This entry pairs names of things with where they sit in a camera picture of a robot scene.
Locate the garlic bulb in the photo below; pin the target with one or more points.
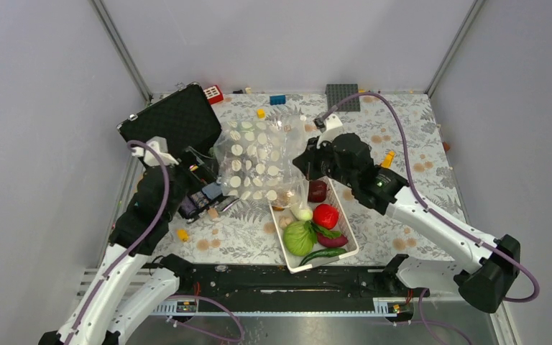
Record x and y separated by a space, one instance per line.
285 221

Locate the green leafy vegetable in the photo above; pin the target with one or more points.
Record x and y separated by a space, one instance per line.
329 234

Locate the purple sweet potato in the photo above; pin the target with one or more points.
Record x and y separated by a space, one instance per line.
332 243

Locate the red white toy block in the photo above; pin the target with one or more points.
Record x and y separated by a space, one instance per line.
213 94

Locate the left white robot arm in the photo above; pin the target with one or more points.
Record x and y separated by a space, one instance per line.
104 315

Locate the blue lego brick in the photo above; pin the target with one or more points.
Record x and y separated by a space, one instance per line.
277 100

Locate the grey lego baseplate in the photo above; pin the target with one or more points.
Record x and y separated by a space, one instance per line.
336 92

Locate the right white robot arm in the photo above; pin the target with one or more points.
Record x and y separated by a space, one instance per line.
483 267

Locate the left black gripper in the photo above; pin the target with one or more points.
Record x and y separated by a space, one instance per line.
180 169

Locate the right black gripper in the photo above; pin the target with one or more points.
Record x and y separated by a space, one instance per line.
307 162

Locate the clear zip top bag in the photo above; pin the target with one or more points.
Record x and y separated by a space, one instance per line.
255 160

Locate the white perforated plastic basket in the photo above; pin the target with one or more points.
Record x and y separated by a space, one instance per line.
316 234

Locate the green cabbage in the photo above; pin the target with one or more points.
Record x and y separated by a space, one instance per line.
299 238

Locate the green chili pepper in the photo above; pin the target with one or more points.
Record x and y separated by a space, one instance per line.
327 253

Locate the white radish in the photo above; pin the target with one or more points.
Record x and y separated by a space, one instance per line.
301 211

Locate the yellow small toy piece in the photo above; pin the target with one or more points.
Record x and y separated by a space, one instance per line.
182 234

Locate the yellow blue toy vehicle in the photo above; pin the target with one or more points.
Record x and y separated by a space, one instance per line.
388 160

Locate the black open case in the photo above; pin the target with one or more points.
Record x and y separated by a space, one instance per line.
185 118

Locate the red tomato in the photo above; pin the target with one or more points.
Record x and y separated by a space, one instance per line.
326 216

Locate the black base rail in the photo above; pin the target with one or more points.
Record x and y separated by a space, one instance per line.
264 288

